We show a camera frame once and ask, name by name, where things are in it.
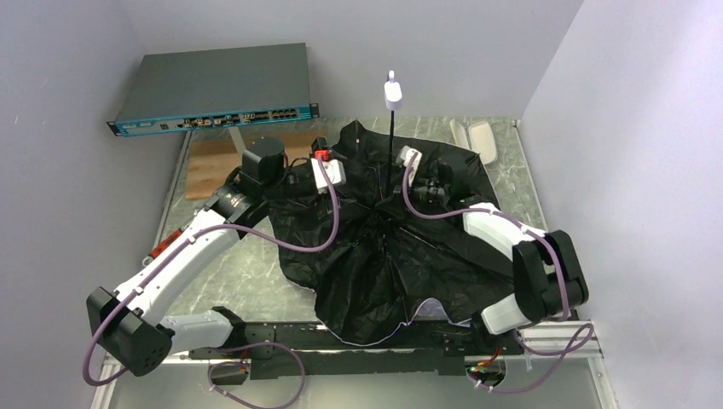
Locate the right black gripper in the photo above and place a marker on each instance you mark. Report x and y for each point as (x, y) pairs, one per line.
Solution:
(426, 188)

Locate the beige umbrella pouch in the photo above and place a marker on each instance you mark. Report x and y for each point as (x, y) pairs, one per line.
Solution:
(477, 137)

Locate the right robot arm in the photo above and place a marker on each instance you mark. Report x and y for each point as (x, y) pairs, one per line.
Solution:
(547, 278)

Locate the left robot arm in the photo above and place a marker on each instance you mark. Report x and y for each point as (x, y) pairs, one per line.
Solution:
(230, 214)

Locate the wooden board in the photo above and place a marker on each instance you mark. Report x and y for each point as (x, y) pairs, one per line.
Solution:
(210, 162)

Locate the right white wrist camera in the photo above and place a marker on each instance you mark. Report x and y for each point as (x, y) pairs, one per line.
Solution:
(409, 157)

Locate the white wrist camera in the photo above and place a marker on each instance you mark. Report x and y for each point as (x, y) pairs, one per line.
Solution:
(327, 171)
(409, 157)

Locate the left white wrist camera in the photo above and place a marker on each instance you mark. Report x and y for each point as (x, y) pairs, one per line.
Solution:
(327, 171)

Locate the metal stand bracket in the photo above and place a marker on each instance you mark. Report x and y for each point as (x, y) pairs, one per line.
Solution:
(237, 139)

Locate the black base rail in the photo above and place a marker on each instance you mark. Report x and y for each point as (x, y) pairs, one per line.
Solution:
(284, 348)

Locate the grey network switch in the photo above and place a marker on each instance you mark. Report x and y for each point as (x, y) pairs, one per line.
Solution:
(217, 88)

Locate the red handled adjustable wrench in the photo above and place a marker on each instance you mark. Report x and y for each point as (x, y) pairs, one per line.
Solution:
(161, 246)

